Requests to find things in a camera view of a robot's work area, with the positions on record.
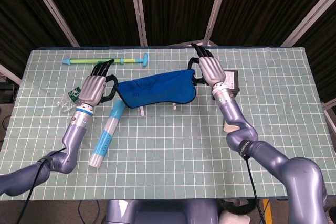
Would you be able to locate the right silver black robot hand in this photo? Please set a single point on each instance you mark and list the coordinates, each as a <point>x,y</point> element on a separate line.
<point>212,70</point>

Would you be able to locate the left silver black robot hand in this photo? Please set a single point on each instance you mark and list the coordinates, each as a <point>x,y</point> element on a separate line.
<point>92,89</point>

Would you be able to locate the blue towel with black trim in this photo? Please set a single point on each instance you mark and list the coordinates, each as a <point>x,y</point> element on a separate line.
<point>157,89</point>

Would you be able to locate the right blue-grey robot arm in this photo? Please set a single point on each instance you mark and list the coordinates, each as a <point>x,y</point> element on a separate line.
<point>275,161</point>

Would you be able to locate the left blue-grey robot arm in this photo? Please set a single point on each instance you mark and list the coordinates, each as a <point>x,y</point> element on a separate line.
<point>73,134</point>

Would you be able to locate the black box with white label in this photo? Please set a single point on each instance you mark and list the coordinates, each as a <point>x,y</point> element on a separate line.
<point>232,79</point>

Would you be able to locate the green and blue toy pump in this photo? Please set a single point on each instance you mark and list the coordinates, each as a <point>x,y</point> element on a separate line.
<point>81,61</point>

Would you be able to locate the clear bottle with green label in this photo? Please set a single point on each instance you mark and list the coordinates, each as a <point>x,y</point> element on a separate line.
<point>65,103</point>

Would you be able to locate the white and blue tube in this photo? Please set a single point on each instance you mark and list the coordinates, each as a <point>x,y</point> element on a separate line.
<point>106,134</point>

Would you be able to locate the white paper cup with flower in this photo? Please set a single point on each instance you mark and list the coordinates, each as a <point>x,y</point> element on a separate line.
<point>231,128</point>

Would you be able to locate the green checked tablecloth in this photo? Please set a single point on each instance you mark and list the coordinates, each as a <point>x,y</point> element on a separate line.
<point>170,155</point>

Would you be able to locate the black round bin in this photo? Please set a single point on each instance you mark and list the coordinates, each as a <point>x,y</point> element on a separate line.
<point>240,205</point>

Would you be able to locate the blue-grey robot torso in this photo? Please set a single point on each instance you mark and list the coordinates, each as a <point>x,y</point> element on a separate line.
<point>162,212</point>

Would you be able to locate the white metal frame pole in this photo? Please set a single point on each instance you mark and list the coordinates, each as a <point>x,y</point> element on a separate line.
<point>307,15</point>
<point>52,10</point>
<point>139,11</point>
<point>216,9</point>

